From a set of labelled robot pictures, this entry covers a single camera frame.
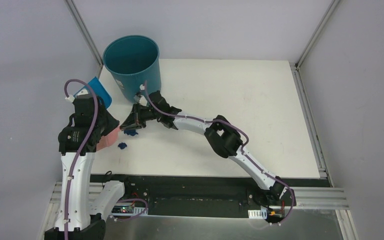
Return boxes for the dark blue paper scrap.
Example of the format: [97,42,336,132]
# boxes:
[123,129,139,137]

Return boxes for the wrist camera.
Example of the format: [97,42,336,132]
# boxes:
[65,88,89,103]
[134,84,148,106]

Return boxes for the blue plastic dustpan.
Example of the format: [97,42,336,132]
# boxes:
[74,77,112,109]

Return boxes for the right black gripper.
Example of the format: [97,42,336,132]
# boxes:
[120,102,162,131]

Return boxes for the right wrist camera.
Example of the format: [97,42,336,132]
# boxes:
[134,84,148,106]

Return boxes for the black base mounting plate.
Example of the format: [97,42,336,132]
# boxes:
[90,174,297,219]

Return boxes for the purple cable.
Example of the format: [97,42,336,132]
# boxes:
[143,80,297,227]
[63,78,149,240]

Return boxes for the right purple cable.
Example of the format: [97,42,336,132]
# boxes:
[143,80,297,227]

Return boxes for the teal plastic waste bin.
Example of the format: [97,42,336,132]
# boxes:
[102,35,162,103]

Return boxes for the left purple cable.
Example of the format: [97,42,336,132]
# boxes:
[63,78,149,240]

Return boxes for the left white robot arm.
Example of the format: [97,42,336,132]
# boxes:
[44,93,133,240]

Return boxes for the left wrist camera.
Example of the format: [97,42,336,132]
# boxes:
[65,88,89,103]

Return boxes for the small dark blue scrap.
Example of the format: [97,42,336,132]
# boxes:
[117,142,127,150]

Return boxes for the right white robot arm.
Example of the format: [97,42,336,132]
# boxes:
[119,90,297,206]

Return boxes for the pink hand brush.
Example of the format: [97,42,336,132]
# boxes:
[96,126,121,152]

